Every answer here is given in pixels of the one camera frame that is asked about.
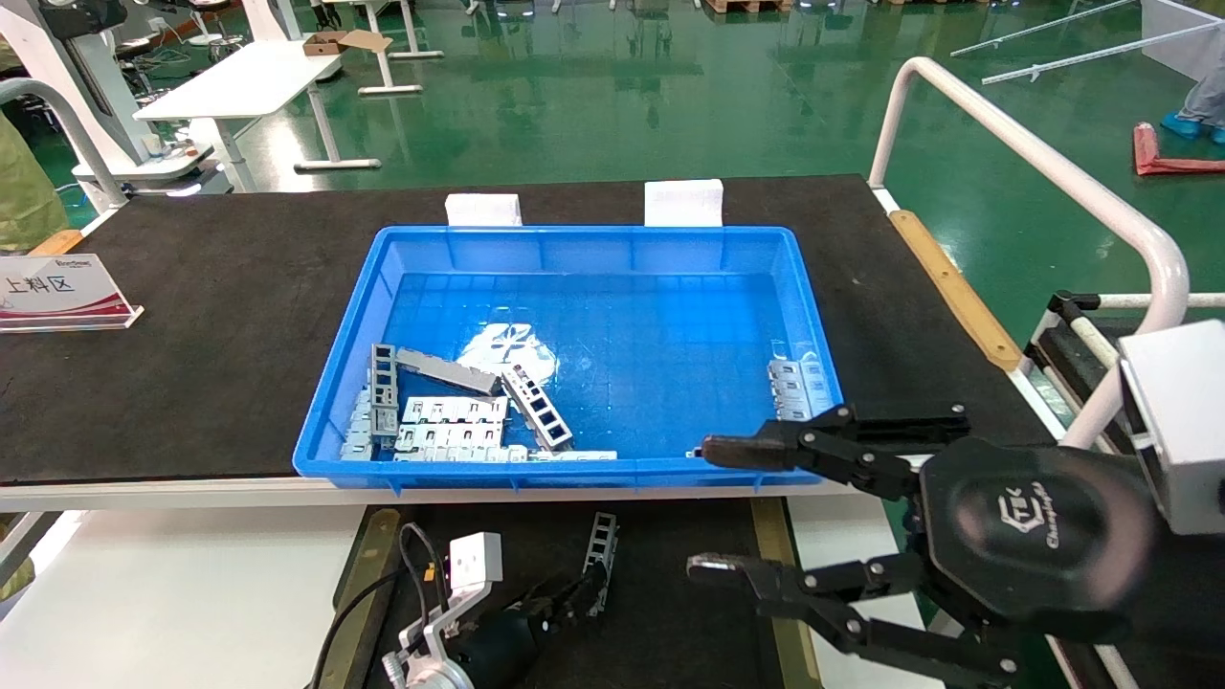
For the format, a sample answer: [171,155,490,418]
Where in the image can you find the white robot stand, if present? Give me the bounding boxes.
[0,0,233,198]

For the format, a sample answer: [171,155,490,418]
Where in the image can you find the white desk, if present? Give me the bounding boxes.
[133,38,384,194]

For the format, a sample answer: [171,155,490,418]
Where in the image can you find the red floor object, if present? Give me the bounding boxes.
[1133,122,1225,177]

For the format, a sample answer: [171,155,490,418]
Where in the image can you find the white panel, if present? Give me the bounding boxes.
[1139,0,1225,87]

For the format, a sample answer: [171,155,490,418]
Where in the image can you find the silver slotted metal bracket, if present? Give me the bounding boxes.
[768,356,830,424]

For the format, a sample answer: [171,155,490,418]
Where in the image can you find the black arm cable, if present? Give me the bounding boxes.
[306,521,453,689]

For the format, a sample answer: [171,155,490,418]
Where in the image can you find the white paper label right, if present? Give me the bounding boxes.
[643,179,725,229]

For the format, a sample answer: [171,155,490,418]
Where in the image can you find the flat grey metal bracket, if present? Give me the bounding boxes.
[395,347,501,396]

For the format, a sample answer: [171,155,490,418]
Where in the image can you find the white metal rod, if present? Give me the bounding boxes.
[949,0,1142,59]
[981,19,1225,86]

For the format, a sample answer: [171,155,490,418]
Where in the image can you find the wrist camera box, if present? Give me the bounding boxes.
[382,531,504,686]
[1117,320,1225,538]

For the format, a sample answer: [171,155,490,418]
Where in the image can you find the small white foam block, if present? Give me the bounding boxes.
[446,193,524,229]

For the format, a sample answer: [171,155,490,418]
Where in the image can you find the black table mat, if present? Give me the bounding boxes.
[0,174,1056,485]

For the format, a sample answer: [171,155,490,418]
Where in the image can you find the white slotted metal bracket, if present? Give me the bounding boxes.
[394,424,505,451]
[402,395,509,427]

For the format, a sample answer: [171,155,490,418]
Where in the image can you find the long thin metal bracket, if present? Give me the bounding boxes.
[394,446,619,464]

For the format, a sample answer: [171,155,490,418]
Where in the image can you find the grey tube railing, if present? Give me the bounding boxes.
[0,78,131,213]

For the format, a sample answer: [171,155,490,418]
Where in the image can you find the blue plastic bin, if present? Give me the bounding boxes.
[293,226,847,492]

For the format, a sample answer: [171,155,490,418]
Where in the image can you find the person in yellow coat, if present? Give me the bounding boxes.
[0,107,70,256]

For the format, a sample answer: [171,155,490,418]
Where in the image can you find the acrylic sign with Chinese text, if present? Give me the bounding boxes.
[0,253,145,334]

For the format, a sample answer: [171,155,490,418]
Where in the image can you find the upright grey ladder bracket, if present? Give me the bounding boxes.
[370,343,401,443]

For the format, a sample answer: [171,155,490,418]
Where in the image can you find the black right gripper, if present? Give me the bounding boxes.
[686,403,1163,687]

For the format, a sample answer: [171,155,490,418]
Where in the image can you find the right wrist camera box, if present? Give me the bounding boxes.
[1117,320,1225,538]

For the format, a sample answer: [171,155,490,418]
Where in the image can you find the black cart frame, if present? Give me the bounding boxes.
[1022,290,1132,443]

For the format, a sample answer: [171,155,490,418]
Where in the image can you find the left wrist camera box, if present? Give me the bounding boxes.
[382,531,504,686]

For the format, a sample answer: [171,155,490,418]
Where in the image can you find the cardboard box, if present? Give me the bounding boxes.
[301,28,394,57]

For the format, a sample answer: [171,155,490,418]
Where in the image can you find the long wooden strip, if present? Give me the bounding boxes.
[889,210,1024,373]

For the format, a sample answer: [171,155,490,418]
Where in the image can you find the brass strip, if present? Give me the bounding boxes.
[306,507,403,689]
[750,498,826,689]

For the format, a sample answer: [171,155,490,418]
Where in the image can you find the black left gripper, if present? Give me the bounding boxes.
[448,570,605,689]

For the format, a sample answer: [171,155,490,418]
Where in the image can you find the person with blue shoe covers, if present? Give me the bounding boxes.
[1160,53,1225,145]

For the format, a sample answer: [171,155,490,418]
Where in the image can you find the black container tray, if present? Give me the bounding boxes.
[362,498,797,689]

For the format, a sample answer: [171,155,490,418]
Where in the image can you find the white tube railing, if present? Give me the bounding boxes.
[867,56,1225,451]

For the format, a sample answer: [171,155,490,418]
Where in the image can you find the metal bracket with square holes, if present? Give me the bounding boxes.
[500,364,574,452]
[582,511,620,619]

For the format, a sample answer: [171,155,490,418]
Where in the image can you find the grey slotted metal bracket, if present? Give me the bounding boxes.
[340,386,377,462]

